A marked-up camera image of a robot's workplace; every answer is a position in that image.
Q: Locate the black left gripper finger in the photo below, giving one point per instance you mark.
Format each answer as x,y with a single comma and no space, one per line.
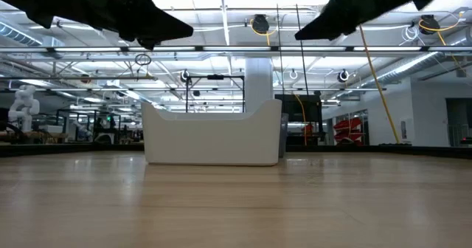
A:
147,44
166,24

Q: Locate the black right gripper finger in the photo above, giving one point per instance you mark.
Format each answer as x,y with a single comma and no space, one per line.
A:
321,23
341,32

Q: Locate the white plastic bin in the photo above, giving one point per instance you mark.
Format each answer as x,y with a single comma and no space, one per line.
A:
214,137

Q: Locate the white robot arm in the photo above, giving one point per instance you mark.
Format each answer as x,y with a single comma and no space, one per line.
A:
24,106

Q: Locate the white pillar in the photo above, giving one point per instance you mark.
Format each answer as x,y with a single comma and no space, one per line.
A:
259,80

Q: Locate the black screen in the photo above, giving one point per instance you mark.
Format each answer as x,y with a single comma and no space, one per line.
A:
291,107

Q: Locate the red storage rack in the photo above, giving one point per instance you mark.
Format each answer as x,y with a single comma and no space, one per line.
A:
348,130

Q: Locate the grey translucent plastic bin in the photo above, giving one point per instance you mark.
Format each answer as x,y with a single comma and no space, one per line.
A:
283,135

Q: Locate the silver ventilation duct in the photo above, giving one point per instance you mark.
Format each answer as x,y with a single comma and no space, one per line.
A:
402,69
18,34

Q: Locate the black rig frame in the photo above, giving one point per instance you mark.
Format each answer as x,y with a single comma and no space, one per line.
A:
215,77

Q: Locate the black aluminium table frame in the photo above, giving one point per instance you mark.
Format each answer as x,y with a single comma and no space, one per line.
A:
387,149

